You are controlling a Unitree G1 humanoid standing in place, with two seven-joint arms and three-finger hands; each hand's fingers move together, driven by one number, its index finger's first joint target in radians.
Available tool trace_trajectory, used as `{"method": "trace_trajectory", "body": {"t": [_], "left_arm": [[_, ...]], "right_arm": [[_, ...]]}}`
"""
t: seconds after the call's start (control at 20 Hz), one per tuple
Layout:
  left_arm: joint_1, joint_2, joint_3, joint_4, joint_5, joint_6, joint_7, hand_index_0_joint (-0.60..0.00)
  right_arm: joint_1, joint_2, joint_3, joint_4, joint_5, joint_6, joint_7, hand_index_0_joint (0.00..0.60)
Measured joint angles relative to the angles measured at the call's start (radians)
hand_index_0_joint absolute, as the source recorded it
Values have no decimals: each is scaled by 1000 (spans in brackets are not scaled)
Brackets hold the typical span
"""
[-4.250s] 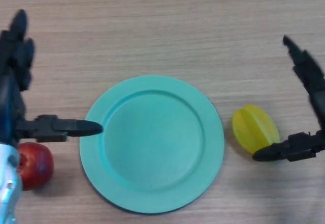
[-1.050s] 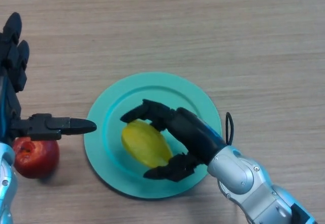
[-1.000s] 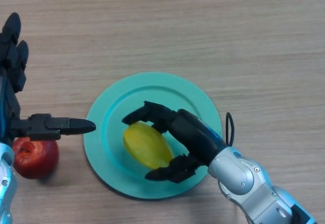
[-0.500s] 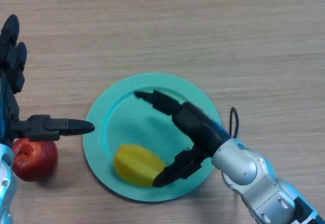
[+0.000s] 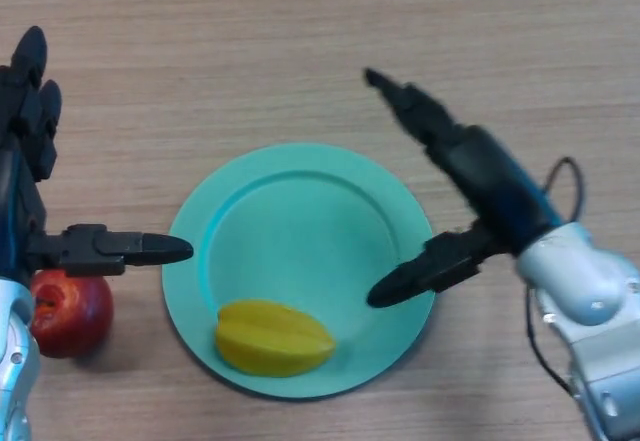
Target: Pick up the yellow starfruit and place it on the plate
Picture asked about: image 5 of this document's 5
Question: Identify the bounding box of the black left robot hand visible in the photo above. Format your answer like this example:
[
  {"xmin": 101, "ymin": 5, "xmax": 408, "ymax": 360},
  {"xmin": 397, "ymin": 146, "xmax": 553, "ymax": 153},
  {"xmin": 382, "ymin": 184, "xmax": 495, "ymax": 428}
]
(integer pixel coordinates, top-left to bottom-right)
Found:
[{"xmin": 0, "ymin": 25, "xmax": 195, "ymax": 285}]

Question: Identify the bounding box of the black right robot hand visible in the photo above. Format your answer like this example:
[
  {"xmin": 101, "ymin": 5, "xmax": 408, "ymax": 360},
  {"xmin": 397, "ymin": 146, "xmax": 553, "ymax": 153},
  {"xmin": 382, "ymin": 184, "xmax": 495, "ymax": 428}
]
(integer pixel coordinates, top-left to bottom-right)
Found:
[{"xmin": 363, "ymin": 67, "xmax": 569, "ymax": 309}]

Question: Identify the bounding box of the yellow starfruit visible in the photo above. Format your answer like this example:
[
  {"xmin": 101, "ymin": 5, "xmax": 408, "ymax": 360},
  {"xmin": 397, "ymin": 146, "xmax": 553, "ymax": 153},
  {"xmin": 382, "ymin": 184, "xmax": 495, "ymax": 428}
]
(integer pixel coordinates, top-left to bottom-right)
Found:
[{"xmin": 214, "ymin": 299, "xmax": 338, "ymax": 379}]

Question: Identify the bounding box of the green round plate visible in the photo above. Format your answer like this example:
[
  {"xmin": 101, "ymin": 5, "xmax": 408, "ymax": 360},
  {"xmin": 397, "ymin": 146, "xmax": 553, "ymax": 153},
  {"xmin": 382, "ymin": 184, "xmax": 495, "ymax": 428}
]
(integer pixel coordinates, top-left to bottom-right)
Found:
[{"xmin": 162, "ymin": 143, "xmax": 436, "ymax": 400}]

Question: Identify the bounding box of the red apple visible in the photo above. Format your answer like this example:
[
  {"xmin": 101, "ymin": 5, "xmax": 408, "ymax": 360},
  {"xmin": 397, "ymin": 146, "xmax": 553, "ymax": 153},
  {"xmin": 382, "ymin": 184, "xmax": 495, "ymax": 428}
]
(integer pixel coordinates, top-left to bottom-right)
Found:
[{"xmin": 28, "ymin": 268, "xmax": 115, "ymax": 360}]

